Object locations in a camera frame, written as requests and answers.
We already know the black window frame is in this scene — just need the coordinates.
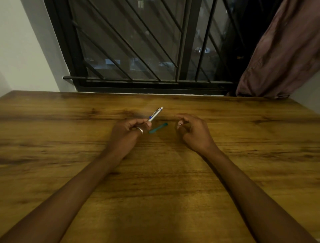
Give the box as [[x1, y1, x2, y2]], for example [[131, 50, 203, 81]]
[[43, 0, 240, 96]]

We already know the person's right forearm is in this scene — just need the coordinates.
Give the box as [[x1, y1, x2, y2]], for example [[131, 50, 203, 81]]
[[204, 147, 318, 243]]

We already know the teal pen barrel piece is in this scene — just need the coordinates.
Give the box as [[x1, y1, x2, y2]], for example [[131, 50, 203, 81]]
[[148, 122, 168, 134]]

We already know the white pen with blue clip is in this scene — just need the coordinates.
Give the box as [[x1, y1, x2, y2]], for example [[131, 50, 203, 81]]
[[147, 106, 164, 123]]

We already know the person's right hand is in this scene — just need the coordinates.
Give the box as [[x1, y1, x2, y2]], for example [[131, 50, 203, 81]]
[[175, 113, 221, 156]]

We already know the person's left forearm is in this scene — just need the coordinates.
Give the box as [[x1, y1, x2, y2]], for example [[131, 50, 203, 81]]
[[0, 150, 132, 243]]

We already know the person's left hand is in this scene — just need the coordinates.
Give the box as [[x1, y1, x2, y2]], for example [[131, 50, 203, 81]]
[[106, 118, 152, 161]]

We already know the black metal window grille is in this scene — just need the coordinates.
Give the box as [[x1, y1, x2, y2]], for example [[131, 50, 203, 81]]
[[63, 0, 247, 84]]

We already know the mauve fabric curtain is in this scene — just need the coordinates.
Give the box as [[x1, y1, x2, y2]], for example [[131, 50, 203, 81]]
[[235, 0, 320, 99]]

